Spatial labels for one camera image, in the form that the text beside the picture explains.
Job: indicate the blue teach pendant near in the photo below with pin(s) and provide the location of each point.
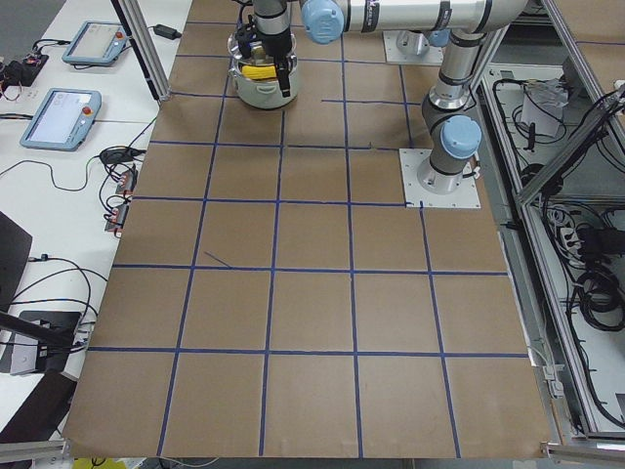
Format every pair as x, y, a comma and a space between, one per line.
63, 120

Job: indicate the yellow corn cob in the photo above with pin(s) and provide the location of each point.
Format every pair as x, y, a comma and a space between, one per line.
259, 72

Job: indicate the blue teach pendant far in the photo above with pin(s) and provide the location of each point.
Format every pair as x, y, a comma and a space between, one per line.
98, 43

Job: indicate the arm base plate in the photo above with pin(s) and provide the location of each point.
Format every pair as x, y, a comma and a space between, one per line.
425, 188
413, 47

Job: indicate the blue teach pendant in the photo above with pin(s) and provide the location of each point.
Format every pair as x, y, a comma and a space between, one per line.
63, 120
98, 43

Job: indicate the aluminium frame post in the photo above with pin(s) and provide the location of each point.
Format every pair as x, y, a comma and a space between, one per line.
134, 24

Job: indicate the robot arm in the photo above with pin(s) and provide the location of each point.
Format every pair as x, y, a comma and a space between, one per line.
457, 27

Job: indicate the black monitor stand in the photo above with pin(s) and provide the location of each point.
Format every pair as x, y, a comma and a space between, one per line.
39, 341

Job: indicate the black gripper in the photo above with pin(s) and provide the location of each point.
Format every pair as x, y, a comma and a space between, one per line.
278, 45

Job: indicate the black power adapter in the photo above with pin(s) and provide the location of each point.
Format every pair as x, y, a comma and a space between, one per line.
167, 32

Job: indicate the grey-green cooking pot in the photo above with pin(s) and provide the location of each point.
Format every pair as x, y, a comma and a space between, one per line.
264, 94

